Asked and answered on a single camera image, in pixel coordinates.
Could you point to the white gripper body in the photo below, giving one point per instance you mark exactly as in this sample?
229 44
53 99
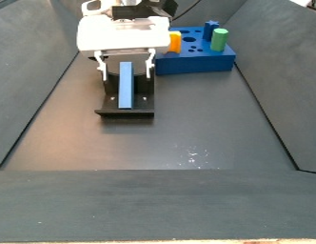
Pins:
102 34

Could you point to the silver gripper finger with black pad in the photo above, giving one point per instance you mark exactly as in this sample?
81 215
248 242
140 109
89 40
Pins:
149 62

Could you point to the silver gripper finger with screw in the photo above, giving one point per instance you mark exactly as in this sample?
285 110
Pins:
102 66

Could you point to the light blue rectangular block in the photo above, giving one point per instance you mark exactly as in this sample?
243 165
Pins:
126 86

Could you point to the blue shape sorting board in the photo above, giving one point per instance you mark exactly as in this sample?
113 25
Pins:
196 57

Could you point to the black curved fixture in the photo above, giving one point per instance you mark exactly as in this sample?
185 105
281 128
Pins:
144 88

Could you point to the yellow arch block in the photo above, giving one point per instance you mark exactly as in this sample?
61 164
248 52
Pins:
176 37

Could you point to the green hexagonal prism block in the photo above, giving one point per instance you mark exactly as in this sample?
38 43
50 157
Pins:
219 39

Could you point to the dark blue star block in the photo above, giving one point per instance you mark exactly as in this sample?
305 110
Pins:
211 25

